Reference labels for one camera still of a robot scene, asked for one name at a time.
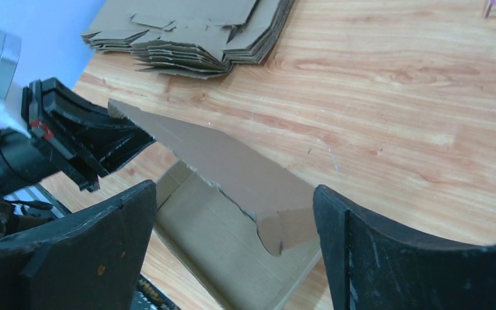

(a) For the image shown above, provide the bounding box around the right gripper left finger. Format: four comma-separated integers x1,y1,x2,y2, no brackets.
0,180,157,309

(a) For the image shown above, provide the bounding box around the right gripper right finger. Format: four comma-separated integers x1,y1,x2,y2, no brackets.
313,185,496,309

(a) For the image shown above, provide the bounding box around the stack of flat cardboard sheets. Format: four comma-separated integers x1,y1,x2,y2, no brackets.
81,0,293,79

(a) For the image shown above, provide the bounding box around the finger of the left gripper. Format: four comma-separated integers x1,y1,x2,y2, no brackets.
41,78,135,130
72,126,154,176

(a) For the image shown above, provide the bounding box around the brown cardboard box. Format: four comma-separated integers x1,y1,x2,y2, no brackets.
108,99,322,309

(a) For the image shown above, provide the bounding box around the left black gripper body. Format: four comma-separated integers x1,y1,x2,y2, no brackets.
0,80,102,199

